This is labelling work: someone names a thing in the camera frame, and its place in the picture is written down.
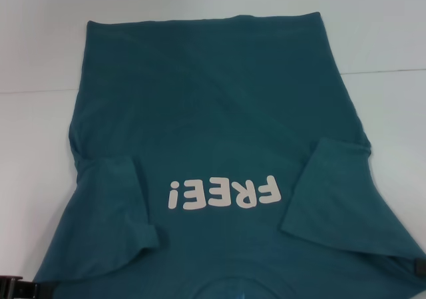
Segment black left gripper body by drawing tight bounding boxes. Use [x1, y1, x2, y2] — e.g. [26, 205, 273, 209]
[0, 274, 24, 299]

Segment teal t-shirt with FREE print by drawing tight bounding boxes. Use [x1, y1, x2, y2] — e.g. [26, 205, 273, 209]
[33, 11, 426, 299]

